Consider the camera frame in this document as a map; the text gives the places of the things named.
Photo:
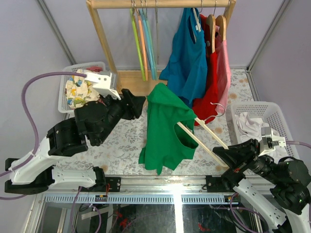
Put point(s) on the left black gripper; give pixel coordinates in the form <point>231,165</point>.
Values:
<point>133,104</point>

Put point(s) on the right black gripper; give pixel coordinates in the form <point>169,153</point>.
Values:
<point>239,155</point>

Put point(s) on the green t shirt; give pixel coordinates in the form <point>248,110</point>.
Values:
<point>167,144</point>

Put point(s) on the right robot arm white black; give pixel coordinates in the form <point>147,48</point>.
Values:
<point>290,177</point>

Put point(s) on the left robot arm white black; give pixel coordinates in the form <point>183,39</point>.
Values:
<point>90,126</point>

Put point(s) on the red t shirt hanging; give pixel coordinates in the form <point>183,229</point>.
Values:
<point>205,108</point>

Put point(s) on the teal plastic hanger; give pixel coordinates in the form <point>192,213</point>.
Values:
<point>151,43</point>

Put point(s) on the orange plastic hanger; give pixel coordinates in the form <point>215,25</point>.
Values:
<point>141,46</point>

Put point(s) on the blue t shirt hanging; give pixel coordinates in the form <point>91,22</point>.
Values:
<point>186,71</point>

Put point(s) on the blue plastic hanger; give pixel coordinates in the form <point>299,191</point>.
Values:
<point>141,12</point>

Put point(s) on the green plastic hanger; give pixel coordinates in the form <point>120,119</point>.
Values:
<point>137,48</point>

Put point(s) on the pink t shirt hanging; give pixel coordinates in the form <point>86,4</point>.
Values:
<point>223,72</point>

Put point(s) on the white hanger with blue shirt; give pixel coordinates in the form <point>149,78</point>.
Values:
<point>197,20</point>

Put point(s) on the wooden hanger with red shirt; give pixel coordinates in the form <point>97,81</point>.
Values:
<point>208,24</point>

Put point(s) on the wooden hanger with pink shirt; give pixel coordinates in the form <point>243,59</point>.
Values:
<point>219,21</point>

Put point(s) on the wooden clothes rack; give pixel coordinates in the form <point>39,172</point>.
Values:
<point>112,23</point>

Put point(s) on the white cloth in basket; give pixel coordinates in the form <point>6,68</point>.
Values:
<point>250,128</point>

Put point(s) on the dark red cloth in basket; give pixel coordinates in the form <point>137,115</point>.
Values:
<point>95,69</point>

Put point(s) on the right white plastic basket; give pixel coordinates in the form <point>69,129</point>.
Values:
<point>269,112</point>

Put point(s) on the white plastic basket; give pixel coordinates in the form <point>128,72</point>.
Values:
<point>63,106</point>
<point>269,112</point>

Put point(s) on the floral table cloth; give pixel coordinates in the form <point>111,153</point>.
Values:
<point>119,154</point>

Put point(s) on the patterned cream cloth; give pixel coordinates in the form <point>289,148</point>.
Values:
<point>79,92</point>

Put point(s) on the left white plastic basket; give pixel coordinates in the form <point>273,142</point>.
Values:
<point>63,106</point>

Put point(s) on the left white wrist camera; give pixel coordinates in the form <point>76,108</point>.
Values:
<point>105,83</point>

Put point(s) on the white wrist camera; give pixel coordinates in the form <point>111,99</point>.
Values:
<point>269,141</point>
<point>105,83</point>

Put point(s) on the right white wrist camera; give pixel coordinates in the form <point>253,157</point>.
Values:
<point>269,141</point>

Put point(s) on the aluminium mounting rail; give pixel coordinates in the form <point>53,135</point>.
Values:
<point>145,189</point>

